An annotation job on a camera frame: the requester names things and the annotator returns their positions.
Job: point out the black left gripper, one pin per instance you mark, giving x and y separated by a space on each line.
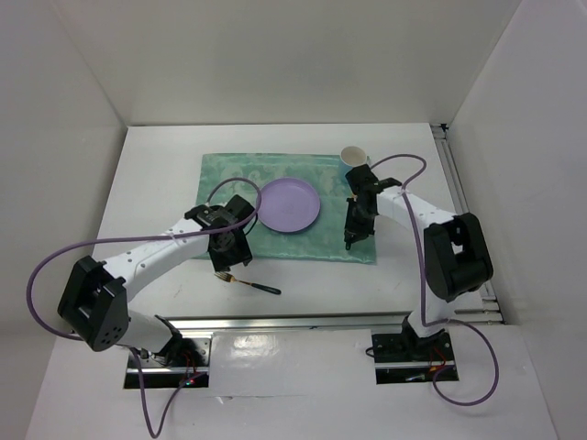
242 253

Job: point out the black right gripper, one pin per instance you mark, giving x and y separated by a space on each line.
363 231

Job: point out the gold knife green handle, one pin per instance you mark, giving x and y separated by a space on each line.
348 228

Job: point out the gold fork green handle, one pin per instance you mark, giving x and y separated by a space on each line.
229 278

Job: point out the green satin placemat cloth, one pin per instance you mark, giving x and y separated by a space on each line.
322 240

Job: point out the light blue mug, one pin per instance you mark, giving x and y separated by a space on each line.
351 157

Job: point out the purple plate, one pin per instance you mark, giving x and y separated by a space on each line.
288 205

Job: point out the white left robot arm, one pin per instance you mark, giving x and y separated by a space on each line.
96 296

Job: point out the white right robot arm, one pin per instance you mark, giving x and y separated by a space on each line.
453 258

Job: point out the aluminium front rail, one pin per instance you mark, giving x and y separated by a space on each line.
290 322

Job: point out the aluminium rail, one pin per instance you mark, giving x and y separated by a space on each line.
290 322
444 188

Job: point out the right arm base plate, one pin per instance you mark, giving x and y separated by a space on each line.
395 363

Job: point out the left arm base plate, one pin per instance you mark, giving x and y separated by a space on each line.
193 368

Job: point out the aluminium right rail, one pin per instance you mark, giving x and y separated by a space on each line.
444 188

